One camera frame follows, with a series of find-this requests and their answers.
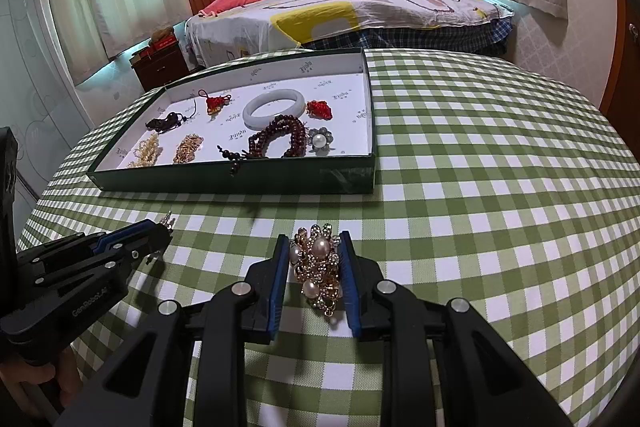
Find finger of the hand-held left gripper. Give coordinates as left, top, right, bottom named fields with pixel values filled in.
left=17, top=220, right=161, bottom=268
left=35, top=224, right=173, bottom=290

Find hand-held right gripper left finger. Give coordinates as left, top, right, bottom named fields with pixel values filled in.
left=52, top=234, right=291, bottom=427

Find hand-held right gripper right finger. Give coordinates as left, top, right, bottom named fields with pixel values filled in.
left=340, top=231, right=576, bottom=427

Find gold pearl brooch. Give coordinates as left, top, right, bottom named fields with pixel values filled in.
left=289, top=223, right=343, bottom=318

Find pale gold beaded chain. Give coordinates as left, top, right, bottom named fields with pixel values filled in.
left=127, top=133, right=163, bottom=168

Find gold chain bracelet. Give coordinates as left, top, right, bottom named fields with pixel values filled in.
left=172, top=133, right=205, bottom=164

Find dark green jewelry box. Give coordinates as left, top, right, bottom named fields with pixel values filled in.
left=86, top=48, right=377, bottom=195

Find black knot tassel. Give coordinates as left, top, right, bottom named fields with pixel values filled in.
left=146, top=111, right=193, bottom=131

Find silver flower brooch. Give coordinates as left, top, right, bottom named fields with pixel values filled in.
left=306, top=127, right=335, bottom=154

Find red knot with tassel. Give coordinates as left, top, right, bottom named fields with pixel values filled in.
left=190, top=89, right=233, bottom=120

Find dark red bead bracelet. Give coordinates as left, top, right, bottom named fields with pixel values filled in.
left=217, top=114, right=310, bottom=175

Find white jade bangle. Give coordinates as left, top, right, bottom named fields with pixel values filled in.
left=243, top=90, right=306, bottom=130

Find small red knot charm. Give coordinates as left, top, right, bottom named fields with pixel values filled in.
left=306, top=99, right=335, bottom=118

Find person's left hand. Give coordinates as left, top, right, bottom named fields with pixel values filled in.
left=0, top=356, right=58, bottom=408

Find green checked tablecloth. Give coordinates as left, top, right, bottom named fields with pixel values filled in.
left=15, top=48, right=640, bottom=427

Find dark wooden nightstand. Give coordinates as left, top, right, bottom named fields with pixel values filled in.
left=131, top=41, right=190, bottom=92

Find white wardrobe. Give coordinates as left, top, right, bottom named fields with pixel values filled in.
left=0, top=0, right=96, bottom=198

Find red boxes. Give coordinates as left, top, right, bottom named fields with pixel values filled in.
left=135, top=27, right=178, bottom=60

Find bed with patterned cover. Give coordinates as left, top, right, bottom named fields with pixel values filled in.
left=185, top=0, right=516, bottom=68

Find wooden door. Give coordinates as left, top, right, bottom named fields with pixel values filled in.
left=597, top=0, right=640, bottom=118

